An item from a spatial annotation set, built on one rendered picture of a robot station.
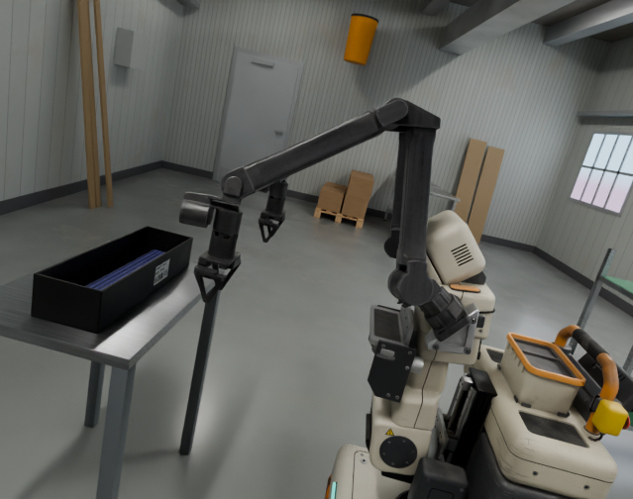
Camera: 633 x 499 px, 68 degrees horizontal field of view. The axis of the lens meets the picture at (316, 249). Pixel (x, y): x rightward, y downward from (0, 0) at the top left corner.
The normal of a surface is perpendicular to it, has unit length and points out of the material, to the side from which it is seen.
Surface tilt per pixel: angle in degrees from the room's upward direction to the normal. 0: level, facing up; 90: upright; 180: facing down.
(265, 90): 90
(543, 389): 92
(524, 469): 90
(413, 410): 90
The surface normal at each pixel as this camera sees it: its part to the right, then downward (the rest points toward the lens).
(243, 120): -0.02, 0.27
